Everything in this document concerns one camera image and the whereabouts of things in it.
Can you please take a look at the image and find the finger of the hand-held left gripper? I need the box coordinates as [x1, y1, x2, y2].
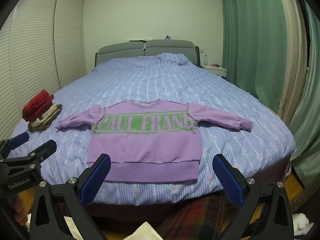
[0, 132, 30, 157]
[24, 139, 58, 167]

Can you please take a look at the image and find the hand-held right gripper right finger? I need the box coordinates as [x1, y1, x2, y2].
[212, 153, 296, 240]

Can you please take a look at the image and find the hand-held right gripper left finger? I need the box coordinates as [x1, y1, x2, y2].
[28, 153, 112, 240]

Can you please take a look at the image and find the purple sweatshirt with green print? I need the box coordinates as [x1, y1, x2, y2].
[55, 99, 252, 182]

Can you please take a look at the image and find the person's left hand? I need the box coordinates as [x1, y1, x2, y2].
[13, 194, 32, 227]

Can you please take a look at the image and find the brown knit folded garment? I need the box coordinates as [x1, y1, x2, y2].
[27, 110, 63, 132]

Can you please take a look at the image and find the white folded garment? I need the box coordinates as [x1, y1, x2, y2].
[35, 103, 63, 126]

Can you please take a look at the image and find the red folded garment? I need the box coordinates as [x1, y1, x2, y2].
[22, 89, 55, 121]

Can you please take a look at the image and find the plaid blanket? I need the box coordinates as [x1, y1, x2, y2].
[154, 192, 251, 240]

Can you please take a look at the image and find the dark bed base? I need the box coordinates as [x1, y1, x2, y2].
[60, 152, 293, 222]

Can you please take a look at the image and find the white paper sheet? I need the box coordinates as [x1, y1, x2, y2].
[129, 221, 163, 240]

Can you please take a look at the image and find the white crumpled cloth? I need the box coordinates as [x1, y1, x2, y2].
[292, 212, 314, 237]

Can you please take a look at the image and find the white louvered wardrobe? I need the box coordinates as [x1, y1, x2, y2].
[0, 0, 86, 143]

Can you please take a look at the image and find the green curtain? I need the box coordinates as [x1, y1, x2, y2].
[289, 0, 320, 193]
[219, 0, 292, 101]

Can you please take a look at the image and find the white nightstand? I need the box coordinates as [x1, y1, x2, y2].
[201, 63, 228, 79]

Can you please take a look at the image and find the blue striped floral bedsheet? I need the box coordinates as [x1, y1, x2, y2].
[0, 52, 297, 206]

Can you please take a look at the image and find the beige curtain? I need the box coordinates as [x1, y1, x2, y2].
[272, 0, 311, 126]

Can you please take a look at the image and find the grey upholstered headboard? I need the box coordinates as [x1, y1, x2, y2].
[95, 39, 201, 71]

